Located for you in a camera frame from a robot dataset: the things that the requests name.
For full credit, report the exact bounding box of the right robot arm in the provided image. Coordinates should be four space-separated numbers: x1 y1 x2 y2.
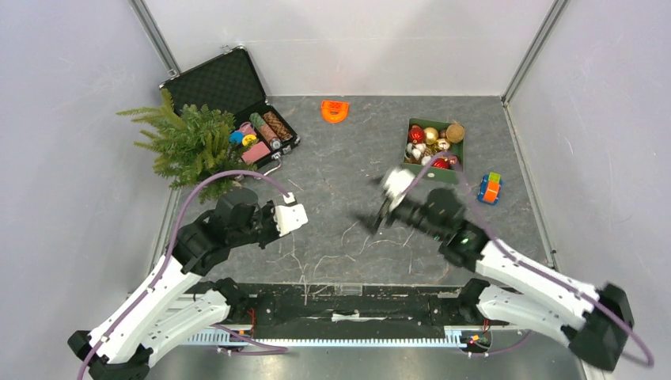
373 188 634 372

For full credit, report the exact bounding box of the blue dealer button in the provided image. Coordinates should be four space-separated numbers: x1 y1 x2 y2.
229 131 245 146

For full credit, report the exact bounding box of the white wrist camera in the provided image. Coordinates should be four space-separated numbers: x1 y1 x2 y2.
274 203 309 237
381 167 415 203

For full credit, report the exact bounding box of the clear battery box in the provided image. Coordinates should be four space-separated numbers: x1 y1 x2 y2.
335 283 364 296

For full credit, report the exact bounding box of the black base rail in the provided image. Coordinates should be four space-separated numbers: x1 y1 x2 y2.
178 280 510 342

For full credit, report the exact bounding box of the twine ball ornament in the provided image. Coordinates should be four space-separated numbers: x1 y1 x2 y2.
445 122 465 144

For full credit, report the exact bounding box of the red glitter bauble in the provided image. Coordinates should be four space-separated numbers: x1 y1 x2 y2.
408 124 426 144

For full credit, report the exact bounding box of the clear fairy light string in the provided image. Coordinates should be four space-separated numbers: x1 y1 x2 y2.
262 209 420 310

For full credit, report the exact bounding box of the orange plastic piece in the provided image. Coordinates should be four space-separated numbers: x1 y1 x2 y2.
320 100 350 124

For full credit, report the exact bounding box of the small green christmas tree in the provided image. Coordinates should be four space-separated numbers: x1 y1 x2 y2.
116 89 256 189

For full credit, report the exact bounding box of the blue orange toy car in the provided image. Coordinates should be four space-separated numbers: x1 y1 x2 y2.
476 172 502 205

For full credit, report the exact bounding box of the gold bauble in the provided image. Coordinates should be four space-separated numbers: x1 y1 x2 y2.
423 127 440 146

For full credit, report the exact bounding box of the pink card deck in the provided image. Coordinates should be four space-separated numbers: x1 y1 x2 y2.
241 142 271 165

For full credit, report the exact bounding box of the green ornament box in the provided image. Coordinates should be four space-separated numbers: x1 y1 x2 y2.
402 118 465 184

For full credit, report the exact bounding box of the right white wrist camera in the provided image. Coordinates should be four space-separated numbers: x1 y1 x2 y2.
381 167 415 203

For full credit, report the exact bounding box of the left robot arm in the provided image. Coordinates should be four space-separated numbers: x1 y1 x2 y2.
68 188 308 379

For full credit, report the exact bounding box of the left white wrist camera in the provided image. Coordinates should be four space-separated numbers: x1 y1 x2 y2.
274 203 309 237

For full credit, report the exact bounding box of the black poker chip case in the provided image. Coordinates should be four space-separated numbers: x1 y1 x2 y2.
159 45 301 175

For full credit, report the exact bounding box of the yellow big blind button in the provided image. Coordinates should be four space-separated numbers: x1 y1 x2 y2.
242 134 258 146

